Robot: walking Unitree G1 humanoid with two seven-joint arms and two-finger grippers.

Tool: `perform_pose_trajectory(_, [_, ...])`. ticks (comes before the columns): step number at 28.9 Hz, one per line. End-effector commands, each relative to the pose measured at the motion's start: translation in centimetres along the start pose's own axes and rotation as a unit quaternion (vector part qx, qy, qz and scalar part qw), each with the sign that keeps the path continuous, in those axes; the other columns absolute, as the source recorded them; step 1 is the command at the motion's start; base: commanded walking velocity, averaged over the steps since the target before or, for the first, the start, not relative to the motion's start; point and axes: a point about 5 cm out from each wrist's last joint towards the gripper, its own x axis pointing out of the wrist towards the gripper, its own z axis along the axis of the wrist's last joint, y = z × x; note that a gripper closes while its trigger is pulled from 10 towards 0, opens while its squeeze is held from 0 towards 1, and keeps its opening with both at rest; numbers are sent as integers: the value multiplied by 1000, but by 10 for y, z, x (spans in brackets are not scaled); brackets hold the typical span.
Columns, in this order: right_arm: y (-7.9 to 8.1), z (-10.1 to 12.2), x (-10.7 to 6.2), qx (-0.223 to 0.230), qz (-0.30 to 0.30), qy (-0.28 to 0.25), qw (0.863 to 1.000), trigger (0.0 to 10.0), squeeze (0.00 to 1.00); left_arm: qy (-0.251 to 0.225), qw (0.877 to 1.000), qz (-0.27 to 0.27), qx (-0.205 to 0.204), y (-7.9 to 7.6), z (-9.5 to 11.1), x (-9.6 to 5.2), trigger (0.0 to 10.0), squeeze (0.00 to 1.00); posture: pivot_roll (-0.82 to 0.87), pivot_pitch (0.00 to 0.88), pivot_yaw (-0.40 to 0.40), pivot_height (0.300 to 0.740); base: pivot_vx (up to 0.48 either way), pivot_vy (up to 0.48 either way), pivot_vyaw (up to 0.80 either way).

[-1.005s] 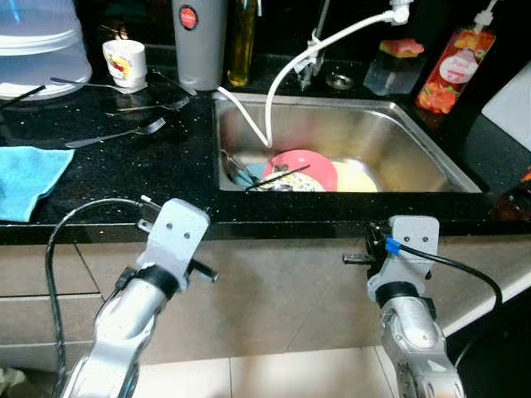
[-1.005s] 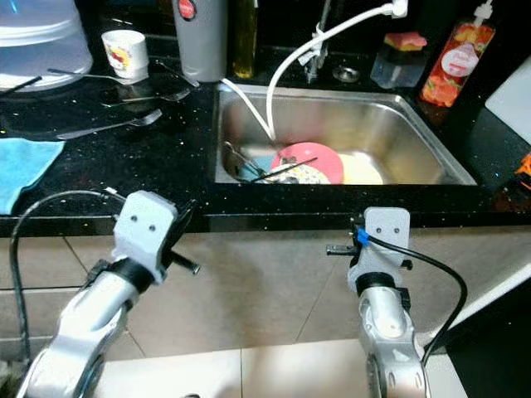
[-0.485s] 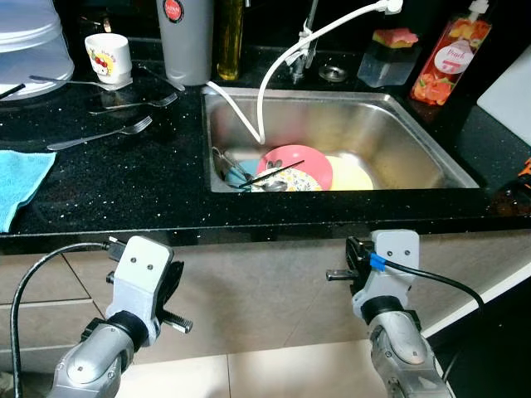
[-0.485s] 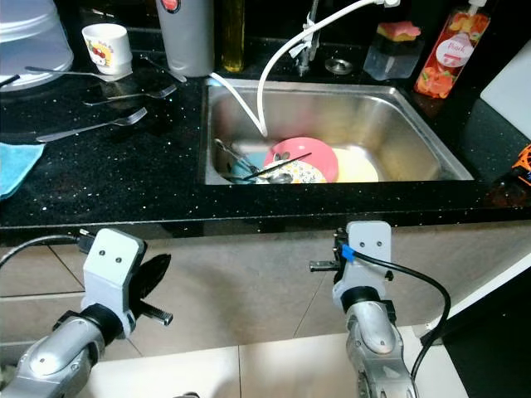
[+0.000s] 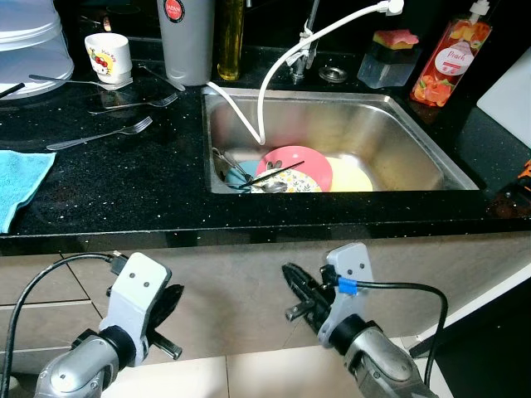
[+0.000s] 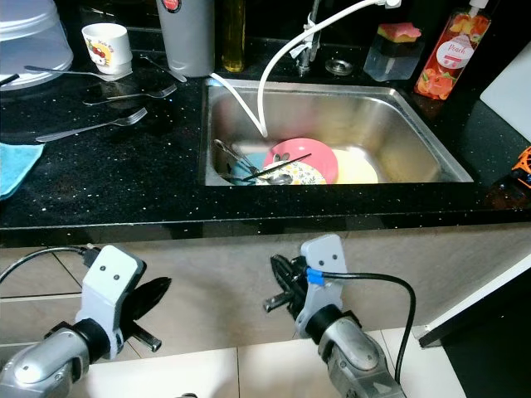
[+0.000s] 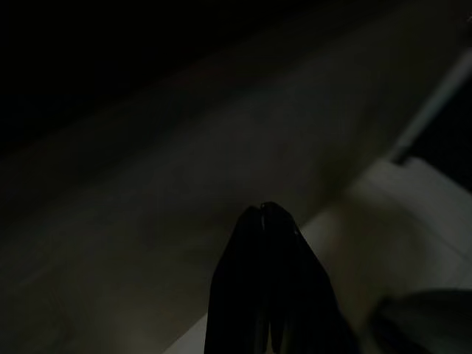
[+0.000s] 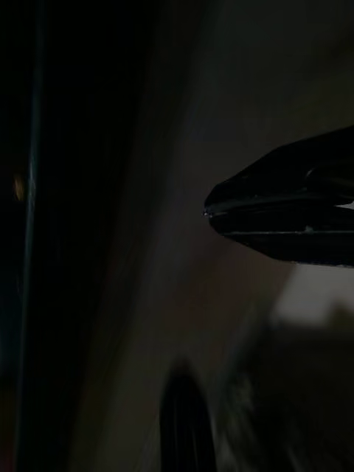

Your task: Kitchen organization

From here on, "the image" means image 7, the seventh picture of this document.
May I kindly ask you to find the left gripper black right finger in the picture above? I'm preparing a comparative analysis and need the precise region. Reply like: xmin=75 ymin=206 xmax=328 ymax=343
xmin=262 ymin=201 xmax=366 ymax=354

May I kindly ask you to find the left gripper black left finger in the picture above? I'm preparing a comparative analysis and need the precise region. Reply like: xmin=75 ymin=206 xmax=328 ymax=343
xmin=204 ymin=205 xmax=272 ymax=354

